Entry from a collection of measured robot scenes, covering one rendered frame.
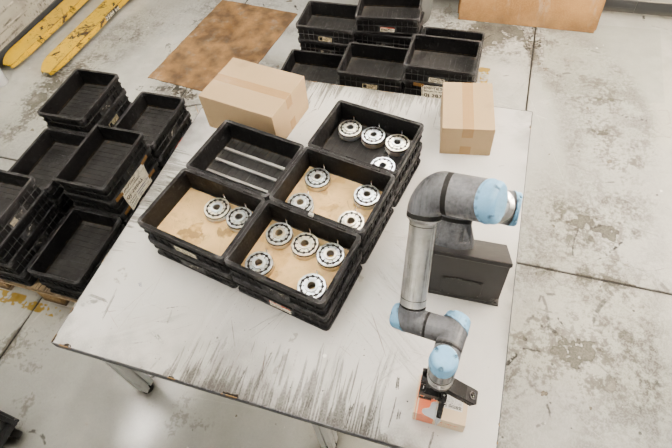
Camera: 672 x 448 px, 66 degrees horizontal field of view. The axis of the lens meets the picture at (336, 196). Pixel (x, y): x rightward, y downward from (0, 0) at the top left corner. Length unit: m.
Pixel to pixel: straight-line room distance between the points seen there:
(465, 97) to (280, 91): 0.83
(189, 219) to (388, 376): 0.97
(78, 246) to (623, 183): 3.05
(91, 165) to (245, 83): 1.00
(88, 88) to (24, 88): 1.24
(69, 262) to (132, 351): 1.02
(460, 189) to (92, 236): 2.16
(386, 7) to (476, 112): 1.49
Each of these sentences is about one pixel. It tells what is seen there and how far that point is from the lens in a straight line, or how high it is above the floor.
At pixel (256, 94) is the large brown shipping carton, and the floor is 0.90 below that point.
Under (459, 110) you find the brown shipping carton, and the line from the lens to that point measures 2.37.
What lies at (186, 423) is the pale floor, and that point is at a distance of 2.69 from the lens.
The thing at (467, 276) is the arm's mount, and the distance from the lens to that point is 1.85.
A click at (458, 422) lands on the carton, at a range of 1.76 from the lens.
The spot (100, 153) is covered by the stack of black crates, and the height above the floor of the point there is 0.49.
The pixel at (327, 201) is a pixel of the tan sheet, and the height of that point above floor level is 0.83.
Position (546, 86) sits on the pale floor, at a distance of 3.93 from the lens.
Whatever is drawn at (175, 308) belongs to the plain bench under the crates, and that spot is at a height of 0.70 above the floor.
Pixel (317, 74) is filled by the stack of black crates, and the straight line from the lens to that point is 3.51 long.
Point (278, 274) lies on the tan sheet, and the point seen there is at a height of 0.83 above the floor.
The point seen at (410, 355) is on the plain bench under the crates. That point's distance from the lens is 1.89.
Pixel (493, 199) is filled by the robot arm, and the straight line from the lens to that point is 1.34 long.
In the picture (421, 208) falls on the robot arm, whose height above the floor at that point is 1.34.
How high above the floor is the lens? 2.46
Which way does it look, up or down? 52 degrees down
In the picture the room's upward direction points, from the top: 7 degrees counter-clockwise
